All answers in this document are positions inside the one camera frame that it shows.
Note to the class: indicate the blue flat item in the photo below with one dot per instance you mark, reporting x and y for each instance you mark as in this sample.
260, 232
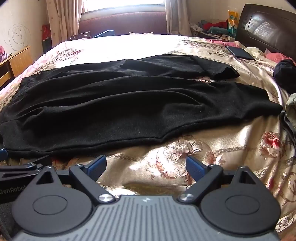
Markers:
105, 33

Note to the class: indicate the dark brown headboard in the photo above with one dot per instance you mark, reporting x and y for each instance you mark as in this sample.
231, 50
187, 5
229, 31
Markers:
266, 30

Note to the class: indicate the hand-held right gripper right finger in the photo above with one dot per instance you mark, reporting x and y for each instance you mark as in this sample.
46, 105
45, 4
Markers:
194, 170

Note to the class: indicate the black metal bracket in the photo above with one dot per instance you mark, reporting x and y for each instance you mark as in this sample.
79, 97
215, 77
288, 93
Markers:
79, 36

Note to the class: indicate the dark green bag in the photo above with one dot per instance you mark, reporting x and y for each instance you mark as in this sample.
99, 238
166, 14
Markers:
47, 46

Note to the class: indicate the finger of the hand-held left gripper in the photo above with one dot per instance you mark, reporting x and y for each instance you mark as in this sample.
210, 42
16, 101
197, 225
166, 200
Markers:
30, 170
2, 154

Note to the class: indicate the red bag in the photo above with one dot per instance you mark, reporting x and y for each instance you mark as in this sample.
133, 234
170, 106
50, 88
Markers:
46, 32

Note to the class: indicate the purple cloth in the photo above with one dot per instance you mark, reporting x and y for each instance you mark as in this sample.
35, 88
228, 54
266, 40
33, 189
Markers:
3, 54

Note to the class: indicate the grey green cloth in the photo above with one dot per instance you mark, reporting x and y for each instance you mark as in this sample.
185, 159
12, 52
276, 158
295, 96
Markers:
291, 109

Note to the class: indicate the pink floral quilt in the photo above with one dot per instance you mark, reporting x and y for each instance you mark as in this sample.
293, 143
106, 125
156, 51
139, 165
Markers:
44, 56

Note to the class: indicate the pink pillow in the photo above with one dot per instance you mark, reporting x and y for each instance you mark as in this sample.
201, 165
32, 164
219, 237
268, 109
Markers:
276, 57

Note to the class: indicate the beige patterned curtain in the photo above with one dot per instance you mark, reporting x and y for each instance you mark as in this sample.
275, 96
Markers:
177, 16
62, 20

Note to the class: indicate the black pants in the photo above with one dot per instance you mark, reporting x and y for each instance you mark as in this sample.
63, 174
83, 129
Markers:
115, 111

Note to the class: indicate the black flat phone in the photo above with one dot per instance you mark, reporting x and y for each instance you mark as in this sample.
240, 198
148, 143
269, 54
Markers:
240, 53

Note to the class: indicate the wooden cabinet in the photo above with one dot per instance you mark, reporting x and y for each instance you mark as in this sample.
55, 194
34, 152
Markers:
19, 61

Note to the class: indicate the dark blue bundled cloth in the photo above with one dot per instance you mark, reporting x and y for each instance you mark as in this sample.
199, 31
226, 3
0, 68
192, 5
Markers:
284, 71

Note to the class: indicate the bright window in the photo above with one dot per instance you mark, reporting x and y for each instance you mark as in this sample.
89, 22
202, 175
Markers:
124, 4

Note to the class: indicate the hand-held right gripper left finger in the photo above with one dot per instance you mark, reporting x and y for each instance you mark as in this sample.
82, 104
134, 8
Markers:
97, 166

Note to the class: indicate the golden floral bedspread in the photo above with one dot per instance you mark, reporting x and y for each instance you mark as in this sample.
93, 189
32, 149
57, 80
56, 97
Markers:
231, 143

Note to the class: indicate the red cloth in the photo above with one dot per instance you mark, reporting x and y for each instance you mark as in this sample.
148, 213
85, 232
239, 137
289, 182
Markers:
216, 25

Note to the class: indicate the teal cloth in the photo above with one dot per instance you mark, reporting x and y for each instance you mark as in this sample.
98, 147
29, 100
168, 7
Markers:
217, 30

